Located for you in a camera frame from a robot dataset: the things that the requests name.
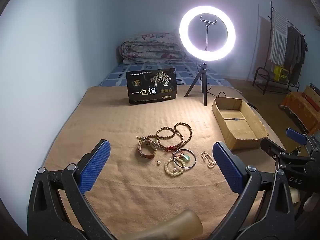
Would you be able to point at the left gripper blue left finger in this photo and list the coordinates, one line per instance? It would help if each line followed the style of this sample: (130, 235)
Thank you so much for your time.
(91, 164)

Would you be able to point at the black tripod stand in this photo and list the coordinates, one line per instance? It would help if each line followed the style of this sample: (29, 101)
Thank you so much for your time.
(202, 76)

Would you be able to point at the orange cloth covered box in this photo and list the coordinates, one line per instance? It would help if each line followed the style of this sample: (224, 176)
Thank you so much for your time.
(305, 107)

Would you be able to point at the brown cardboard box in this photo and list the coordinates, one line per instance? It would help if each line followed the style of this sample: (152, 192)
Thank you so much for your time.
(240, 126)

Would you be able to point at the black clothes rack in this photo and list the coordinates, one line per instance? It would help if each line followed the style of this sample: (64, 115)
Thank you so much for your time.
(268, 65)

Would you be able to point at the yellow box on rack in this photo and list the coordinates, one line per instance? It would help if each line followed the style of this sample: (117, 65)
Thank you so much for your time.
(280, 74)

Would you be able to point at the dark hanging clothes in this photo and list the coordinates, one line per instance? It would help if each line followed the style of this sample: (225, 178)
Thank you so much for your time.
(295, 53)

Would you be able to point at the black low metal rack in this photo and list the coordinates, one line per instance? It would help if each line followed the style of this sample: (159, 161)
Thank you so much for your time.
(264, 81)

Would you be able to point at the white ring light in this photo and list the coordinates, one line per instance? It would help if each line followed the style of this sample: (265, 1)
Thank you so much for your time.
(207, 33)

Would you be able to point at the black gold snack bag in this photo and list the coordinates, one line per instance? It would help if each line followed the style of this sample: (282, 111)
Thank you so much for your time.
(151, 85)

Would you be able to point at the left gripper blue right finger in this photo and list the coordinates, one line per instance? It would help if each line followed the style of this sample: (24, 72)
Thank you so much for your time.
(231, 166)

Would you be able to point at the striped hanging towel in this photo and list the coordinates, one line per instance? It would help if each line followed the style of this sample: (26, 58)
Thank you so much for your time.
(278, 38)

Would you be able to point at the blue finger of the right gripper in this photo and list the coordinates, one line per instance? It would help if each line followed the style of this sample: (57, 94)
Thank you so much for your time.
(296, 136)

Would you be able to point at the red strap wristwatch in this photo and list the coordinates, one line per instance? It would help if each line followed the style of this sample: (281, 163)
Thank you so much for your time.
(147, 149)

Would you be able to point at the folded floral quilt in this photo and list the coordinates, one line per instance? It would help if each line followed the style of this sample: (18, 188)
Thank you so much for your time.
(152, 48)

